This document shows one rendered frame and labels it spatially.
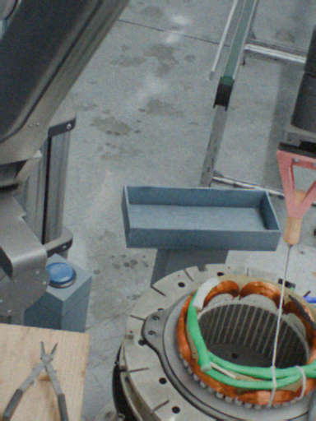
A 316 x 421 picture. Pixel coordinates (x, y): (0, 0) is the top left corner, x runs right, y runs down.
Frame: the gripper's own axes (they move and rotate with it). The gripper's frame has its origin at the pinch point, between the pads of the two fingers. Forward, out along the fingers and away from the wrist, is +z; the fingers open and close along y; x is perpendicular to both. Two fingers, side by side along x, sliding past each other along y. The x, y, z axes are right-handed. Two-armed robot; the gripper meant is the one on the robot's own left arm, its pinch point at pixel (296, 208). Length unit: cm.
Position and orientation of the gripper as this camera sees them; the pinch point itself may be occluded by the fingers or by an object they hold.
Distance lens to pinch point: 85.0
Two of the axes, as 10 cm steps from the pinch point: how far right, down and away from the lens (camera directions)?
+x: -9.5, -2.4, 1.8
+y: 2.4, -2.7, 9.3
